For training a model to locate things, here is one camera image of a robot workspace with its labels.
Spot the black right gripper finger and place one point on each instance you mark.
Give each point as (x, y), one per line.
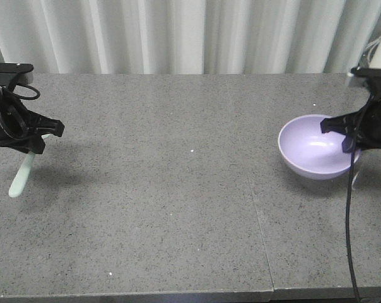
(348, 142)
(344, 124)

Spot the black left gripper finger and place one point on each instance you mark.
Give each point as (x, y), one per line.
(38, 125)
(34, 144)

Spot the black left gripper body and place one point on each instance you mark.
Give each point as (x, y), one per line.
(14, 118)

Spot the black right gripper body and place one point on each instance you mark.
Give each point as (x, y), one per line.
(368, 122)

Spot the purple bowl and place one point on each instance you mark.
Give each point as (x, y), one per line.
(309, 152)

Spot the pale green spoon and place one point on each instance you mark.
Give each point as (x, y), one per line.
(19, 182)

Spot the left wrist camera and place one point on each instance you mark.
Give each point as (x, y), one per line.
(15, 73)

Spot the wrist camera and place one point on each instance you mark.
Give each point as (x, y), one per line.
(15, 73)
(359, 76)

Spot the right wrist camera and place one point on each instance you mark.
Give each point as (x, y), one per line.
(359, 76)

